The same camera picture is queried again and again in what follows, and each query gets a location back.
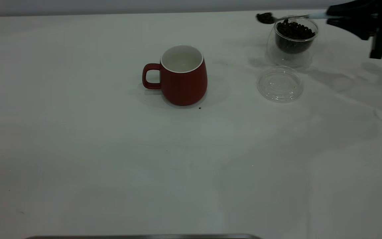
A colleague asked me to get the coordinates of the coffee beans pile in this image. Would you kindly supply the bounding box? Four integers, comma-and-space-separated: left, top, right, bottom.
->
275, 19, 316, 54

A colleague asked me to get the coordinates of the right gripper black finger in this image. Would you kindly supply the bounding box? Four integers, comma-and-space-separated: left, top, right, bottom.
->
335, 1, 377, 16
326, 18, 377, 40

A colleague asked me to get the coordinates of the double-walled glass cup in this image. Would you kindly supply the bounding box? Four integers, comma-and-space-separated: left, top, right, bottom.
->
267, 17, 319, 68

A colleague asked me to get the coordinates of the spoonful of coffee beans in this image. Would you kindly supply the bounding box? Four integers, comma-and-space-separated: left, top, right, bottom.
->
256, 12, 274, 24

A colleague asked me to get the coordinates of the red ceramic mug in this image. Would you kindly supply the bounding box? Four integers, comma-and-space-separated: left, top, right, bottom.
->
142, 45, 208, 106

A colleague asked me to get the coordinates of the steel spoon pale blue handle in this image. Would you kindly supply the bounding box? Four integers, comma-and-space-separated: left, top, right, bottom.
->
256, 12, 344, 24

